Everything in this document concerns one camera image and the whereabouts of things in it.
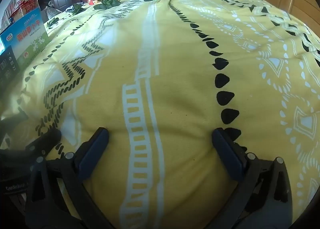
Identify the yellow printed blanket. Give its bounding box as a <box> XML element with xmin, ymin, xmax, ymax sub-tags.
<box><xmin>0</xmin><ymin>0</ymin><xmax>320</xmax><ymax>229</ymax></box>

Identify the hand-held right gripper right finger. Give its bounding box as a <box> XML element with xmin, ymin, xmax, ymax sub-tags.
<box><xmin>207</xmin><ymin>128</ymin><xmax>293</xmax><ymax>229</ymax></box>

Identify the black printed box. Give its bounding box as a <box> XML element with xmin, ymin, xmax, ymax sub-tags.
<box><xmin>0</xmin><ymin>46</ymin><xmax>20</xmax><ymax>90</ymax></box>

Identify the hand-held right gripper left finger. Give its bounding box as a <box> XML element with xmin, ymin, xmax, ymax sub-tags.
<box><xmin>25</xmin><ymin>127</ymin><xmax>115</xmax><ymax>229</ymax></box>

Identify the colourful cardboard box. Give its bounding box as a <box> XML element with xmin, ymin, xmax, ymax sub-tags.
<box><xmin>5</xmin><ymin>0</ymin><xmax>42</xmax><ymax>32</ymax></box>

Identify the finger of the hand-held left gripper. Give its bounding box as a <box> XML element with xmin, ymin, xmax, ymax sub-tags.
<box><xmin>0</xmin><ymin>114</ymin><xmax>28</xmax><ymax>132</ymax></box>
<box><xmin>24</xmin><ymin>129</ymin><xmax>63</xmax><ymax>156</ymax></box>

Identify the blue and green carton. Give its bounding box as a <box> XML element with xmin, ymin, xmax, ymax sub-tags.
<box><xmin>0</xmin><ymin>7</ymin><xmax>50</xmax><ymax>70</ymax></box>

